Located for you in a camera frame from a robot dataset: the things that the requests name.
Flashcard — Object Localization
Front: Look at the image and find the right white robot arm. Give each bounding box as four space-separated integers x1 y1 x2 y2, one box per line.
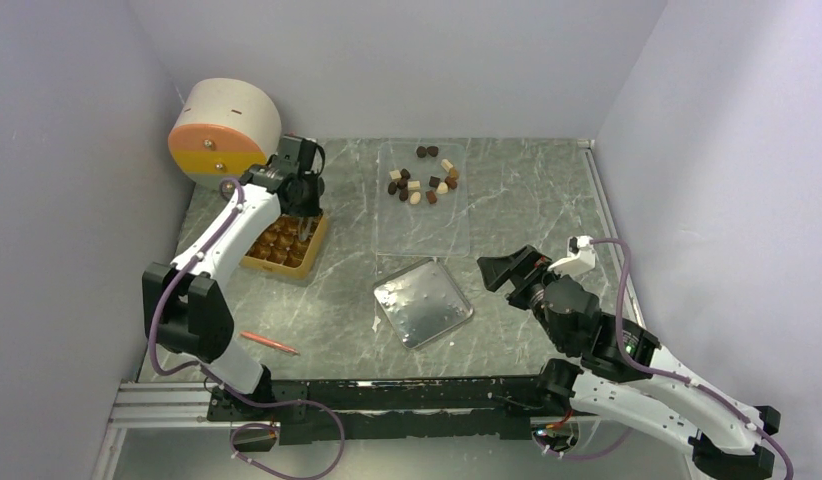
477 236 793 479

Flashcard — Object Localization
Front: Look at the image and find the square silver metal lid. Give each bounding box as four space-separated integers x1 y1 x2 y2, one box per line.
373 258 474 350

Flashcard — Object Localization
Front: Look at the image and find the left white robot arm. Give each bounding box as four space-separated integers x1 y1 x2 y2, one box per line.
141 135 326 420

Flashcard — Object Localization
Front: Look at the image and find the gold chocolate box tray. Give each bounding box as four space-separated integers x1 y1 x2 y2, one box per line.
240 214 329 280

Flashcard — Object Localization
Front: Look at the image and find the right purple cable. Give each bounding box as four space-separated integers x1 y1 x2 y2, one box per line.
533 237 795 480

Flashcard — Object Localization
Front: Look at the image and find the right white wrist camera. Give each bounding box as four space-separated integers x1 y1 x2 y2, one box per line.
548 235 597 276

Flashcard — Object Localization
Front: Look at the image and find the clear plastic tray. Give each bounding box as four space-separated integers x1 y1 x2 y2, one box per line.
373 140 470 257

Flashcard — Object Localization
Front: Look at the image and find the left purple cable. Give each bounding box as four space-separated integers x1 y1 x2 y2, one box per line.
147 177 347 480

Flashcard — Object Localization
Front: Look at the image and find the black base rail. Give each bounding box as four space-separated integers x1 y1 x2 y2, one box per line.
207 375 574 445

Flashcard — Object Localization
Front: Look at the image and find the round pastel drawer box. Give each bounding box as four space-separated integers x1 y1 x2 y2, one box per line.
167 78 282 190

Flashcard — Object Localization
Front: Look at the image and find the purple cable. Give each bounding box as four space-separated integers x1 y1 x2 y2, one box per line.
147 177 347 480
533 237 795 480

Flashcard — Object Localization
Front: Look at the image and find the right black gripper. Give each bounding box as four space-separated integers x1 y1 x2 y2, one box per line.
476 244 572 353

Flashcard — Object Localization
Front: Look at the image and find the red pen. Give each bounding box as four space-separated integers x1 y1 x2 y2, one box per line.
240 331 299 356

